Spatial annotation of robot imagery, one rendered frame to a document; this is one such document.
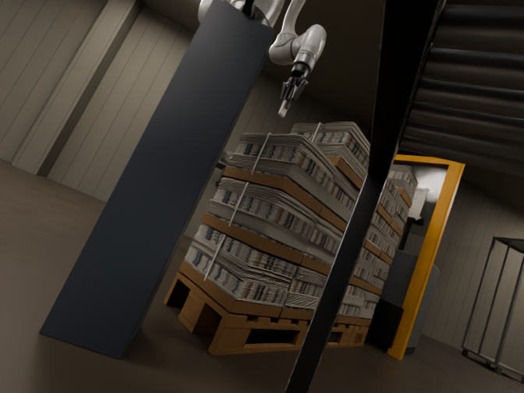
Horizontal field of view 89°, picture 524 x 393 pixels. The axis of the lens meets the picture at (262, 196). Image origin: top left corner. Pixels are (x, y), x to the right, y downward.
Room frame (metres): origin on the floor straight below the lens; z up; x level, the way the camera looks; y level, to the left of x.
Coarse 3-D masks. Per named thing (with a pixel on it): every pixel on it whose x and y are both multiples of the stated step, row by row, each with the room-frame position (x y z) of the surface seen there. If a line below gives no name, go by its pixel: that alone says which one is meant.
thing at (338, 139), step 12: (324, 132) 1.24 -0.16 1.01; (336, 132) 1.19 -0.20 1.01; (348, 132) 1.14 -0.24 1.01; (360, 132) 1.19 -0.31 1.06; (324, 144) 1.21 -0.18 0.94; (336, 144) 1.16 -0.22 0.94; (348, 144) 1.16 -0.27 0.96; (360, 144) 1.21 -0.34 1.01; (336, 156) 1.15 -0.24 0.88; (348, 156) 1.18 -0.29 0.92; (360, 156) 1.25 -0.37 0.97; (360, 168) 1.28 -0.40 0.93
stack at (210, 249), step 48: (240, 144) 1.19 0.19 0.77; (288, 144) 0.98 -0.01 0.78; (240, 192) 1.09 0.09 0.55; (336, 192) 1.20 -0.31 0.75; (240, 240) 1.01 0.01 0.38; (288, 240) 1.05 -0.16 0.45; (336, 240) 1.30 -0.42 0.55; (192, 288) 1.11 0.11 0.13; (240, 288) 0.95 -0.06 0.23; (288, 288) 1.16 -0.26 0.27; (240, 336) 1.01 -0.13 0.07
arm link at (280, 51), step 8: (296, 0) 1.06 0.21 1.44; (304, 0) 1.06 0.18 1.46; (296, 8) 1.08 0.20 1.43; (288, 16) 1.11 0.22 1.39; (296, 16) 1.11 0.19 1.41; (288, 24) 1.12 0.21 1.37; (288, 32) 1.11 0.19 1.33; (280, 40) 1.13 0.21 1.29; (288, 40) 1.11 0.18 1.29; (272, 48) 1.18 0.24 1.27; (280, 48) 1.14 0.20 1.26; (288, 48) 1.12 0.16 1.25; (272, 56) 1.20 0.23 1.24; (280, 56) 1.16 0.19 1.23; (288, 56) 1.14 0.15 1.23; (280, 64) 1.22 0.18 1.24; (288, 64) 1.19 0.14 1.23
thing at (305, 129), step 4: (296, 124) 1.39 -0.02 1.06; (300, 124) 1.37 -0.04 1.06; (304, 124) 1.35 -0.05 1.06; (308, 124) 1.33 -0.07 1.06; (312, 124) 1.31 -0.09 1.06; (292, 128) 1.40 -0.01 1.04; (296, 128) 1.38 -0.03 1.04; (300, 128) 1.36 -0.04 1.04; (304, 128) 1.34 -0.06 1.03; (308, 128) 1.32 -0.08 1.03; (312, 128) 1.30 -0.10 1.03; (292, 132) 1.40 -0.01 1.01; (296, 132) 1.38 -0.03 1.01; (300, 132) 1.36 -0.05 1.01; (304, 132) 1.34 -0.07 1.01; (308, 132) 1.32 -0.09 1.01; (312, 132) 1.30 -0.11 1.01; (308, 136) 1.30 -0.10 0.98
